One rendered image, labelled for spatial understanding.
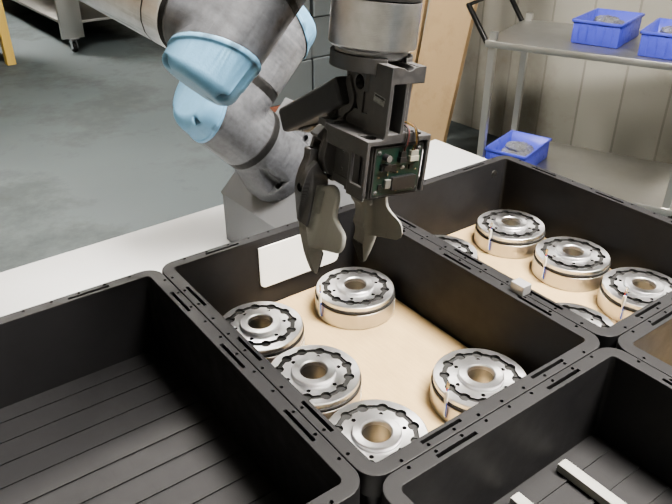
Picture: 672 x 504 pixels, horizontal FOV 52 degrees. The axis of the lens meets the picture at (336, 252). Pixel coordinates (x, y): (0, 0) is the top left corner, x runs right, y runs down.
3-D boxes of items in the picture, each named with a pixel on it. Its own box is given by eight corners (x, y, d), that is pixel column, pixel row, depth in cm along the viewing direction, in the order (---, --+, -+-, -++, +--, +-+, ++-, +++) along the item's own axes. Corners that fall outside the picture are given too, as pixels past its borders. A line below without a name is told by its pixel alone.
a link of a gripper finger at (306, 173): (293, 225, 62) (318, 131, 60) (284, 219, 63) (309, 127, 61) (333, 227, 65) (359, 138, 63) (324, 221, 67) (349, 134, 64)
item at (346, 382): (249, 371, 75) (249, 366, 75) (324, 337, 80) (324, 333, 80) (300, 423, 68) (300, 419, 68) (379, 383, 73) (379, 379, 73)
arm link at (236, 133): (209, 154, 118) (150, 111, 108) (252, 90, 118) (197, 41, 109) (246, 175, 110) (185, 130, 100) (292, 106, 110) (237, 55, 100)
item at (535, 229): (463, 226, 104) (463, 223, 104) (501, 206, 111) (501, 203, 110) (520, 250, 98) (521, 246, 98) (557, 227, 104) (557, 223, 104)
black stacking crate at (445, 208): (359, 274, 101) (360, 204, 96) (496, 220, 116) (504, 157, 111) (586, 430, 73) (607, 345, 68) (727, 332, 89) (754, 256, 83)
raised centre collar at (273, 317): (233, 321, 82) (232, 316, 82) (270, 309, 84) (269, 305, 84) (249, 342, 79) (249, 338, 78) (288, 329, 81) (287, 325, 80)
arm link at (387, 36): (314, -10, 57) (388, -7, 62) (310, 47, 59) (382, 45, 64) (370, 3, 52) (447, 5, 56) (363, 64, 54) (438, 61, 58)
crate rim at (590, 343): (158, 283, 81) (156, 266, 80) (358, 216, 96) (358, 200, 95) (370, 505, 53) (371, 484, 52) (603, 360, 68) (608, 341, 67)
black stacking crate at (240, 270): (170, 348, 86) (158, 270, 80) (357, 274, 101) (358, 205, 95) (367, 581, 58) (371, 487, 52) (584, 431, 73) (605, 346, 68)
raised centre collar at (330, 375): (281, 370, 74) (281, 366, 74) (318, 353, 77) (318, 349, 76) (307, 395, 71) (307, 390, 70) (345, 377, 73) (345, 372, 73)
